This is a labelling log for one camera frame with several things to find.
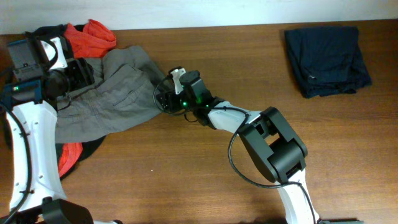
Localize red t-shirt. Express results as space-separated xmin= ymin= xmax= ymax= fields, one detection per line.
xmin=57 ymin=19 xmax=117 ymax=179

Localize folded navy garment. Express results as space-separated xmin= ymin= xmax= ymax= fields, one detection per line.
xmin=284 ymin=26 xmax=372 ymax=99

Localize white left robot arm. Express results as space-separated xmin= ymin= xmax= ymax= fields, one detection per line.
xmin=1 ymin=36 xmax=94 ymax=224

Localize black t-shirt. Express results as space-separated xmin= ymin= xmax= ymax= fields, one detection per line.
xmin=0 ymin=24 xmax=106 ymax=181

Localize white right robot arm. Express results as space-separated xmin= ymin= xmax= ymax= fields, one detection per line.
xmin=152 ymin=67 xmax=320 ymax=223

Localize grey shorts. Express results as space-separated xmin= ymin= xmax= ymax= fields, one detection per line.
xmin=55 ymin=46 xmax=165 ymax=143

